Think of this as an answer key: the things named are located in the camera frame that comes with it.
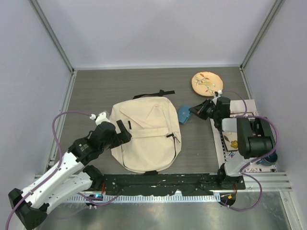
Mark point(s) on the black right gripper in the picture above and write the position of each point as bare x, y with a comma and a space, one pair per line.
199, 110

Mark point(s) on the square flower pattern plate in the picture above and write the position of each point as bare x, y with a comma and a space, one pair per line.
229, 132

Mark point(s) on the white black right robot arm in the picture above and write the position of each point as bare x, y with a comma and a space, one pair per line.
257, 136

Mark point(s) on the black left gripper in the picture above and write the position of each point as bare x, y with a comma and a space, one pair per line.
125, 135

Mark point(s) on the black mounting base plate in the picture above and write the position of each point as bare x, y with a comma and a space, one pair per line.
189, 184

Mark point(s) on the white slotted cable duct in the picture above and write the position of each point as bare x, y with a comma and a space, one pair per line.
176, 198

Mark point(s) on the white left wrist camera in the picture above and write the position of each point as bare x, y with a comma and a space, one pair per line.
100, 118

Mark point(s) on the patterned white placemat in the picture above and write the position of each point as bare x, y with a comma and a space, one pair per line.
223, 155

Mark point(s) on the cream canvas backpack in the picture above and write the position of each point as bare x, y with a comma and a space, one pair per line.
152, 121

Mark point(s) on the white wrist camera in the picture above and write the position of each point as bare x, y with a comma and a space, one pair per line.
218, 93
100, 118

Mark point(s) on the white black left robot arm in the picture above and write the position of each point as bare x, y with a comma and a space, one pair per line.
71, 174

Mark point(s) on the small blue wallet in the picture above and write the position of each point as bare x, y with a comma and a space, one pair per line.
183, 114

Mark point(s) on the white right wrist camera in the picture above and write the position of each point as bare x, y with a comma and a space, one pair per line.
218, 93

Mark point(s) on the round bird pattern plate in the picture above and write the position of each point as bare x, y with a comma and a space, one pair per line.
206, 83

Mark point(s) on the blue ceramic mug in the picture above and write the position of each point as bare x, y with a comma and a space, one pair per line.
269, 160

